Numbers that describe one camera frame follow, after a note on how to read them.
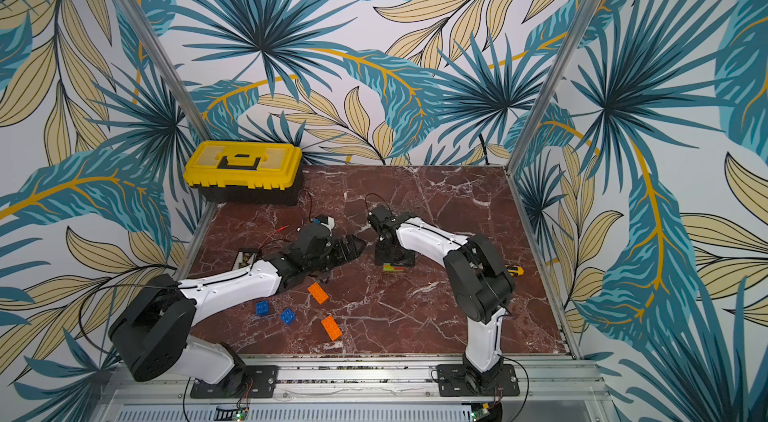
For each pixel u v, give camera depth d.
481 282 0.49
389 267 0.92
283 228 1.02
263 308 0.82
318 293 0.88
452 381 0.73
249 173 0.95
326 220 0.82
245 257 0.93
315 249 0.67
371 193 1.15
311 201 1.10
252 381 0.73
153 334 0.43
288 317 0.82
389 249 0.78
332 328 0.82
